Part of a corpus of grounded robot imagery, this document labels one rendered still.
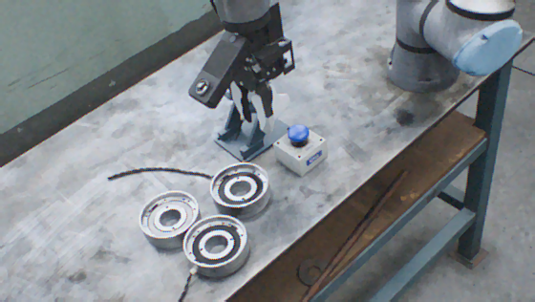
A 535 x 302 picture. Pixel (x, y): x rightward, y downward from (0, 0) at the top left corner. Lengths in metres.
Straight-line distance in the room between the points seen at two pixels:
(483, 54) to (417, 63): 0.19
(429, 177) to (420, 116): 0.26
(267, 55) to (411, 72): 0.44
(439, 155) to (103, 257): 0.82
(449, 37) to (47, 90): 1.94
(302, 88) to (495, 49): 0.42
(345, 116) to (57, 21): 1.63
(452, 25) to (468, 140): 0.51
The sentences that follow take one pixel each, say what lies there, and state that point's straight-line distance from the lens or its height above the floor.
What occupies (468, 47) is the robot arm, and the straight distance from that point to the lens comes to 1.07.
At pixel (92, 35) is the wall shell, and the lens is 2.69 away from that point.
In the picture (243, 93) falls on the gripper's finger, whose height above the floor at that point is 1.02.
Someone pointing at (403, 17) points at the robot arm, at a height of 0.96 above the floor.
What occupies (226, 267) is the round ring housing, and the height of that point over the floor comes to 0.83.
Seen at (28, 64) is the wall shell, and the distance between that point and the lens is 2.61.
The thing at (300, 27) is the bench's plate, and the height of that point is 0.80.
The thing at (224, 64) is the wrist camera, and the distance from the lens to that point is 0.86.
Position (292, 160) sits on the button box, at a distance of 1.08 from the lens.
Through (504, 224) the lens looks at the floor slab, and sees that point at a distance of 2.08.
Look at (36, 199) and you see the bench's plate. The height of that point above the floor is 0.80.
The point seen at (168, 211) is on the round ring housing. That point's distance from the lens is 1.07.
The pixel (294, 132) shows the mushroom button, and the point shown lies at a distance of 1.08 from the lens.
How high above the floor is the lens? 1.60
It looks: 44 degrees down
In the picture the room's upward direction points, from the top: 11 degrees counter-clockwise
